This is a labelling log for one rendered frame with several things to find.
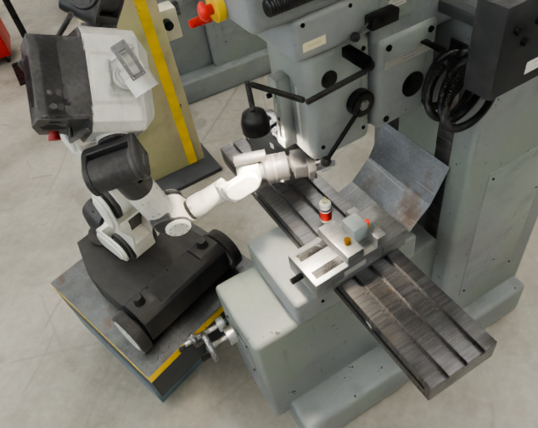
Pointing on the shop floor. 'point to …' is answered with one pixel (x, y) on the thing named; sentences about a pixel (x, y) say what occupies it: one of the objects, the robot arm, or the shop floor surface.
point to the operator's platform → (165, 347)
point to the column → (484, 177)
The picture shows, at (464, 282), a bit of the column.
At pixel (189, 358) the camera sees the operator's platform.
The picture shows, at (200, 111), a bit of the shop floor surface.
